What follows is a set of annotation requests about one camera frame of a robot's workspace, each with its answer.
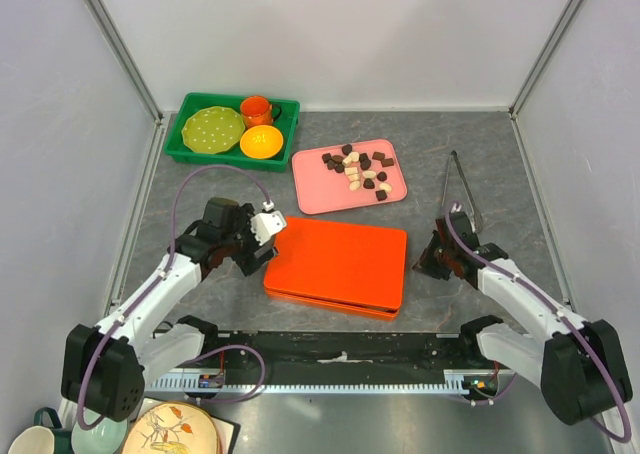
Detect white green mug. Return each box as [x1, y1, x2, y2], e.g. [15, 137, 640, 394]
[8, 407, 73, 454]

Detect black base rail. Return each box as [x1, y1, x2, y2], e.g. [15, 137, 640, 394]
[149, 331, 512, 397]

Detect painted bird plate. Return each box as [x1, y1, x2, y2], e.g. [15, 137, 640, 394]
[122, 402, 222, 454]

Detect orange box lid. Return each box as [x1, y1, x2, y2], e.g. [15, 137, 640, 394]
[263, 216, 408, 311]

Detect green dotted plate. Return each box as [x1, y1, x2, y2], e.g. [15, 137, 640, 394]
[181, 106, 246, 155]

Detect metal tongs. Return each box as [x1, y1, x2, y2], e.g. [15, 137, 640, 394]
[440, 150, 484, 234]

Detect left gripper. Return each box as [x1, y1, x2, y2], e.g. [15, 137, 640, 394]
[221, 204, 278, 276]

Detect orange bowl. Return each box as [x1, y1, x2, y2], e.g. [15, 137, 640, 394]
[240, 125, 284, 160]

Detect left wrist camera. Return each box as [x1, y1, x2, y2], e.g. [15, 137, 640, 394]
[250, 201, 287, 246]

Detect orange chocolate box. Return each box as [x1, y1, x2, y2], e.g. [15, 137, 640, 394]
[265, 289, 398, 321]

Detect pink tray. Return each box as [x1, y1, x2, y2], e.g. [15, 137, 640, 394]
[292, 139, 408, 215]

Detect celadon bowl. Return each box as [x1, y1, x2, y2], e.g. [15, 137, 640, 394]
[71, 417, 129, 454]

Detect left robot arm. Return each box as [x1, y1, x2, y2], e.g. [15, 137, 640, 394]
[61, 198, 287, 421]

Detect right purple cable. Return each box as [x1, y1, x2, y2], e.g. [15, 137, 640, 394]
[444, 202, 631, 444]

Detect orange mug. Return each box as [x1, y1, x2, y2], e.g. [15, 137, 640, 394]
[240, 95, 282, 128]

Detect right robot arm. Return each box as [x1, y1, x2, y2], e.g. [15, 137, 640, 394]
[414, 210, 633, 425]

